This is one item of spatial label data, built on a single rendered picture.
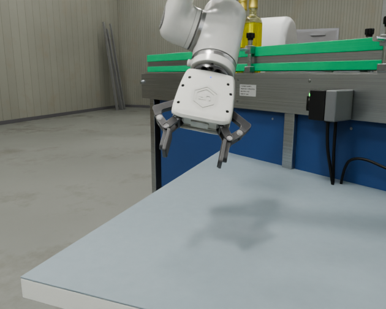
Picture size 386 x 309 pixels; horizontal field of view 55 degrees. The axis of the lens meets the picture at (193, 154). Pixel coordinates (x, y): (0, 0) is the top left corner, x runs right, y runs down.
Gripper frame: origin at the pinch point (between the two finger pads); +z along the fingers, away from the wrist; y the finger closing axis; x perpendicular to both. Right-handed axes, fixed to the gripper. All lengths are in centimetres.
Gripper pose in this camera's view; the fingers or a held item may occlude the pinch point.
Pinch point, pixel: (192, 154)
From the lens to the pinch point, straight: 60.5
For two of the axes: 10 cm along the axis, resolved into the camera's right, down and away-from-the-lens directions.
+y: 9.8, 2.0, -0.6
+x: -0.2, 4.1, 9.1
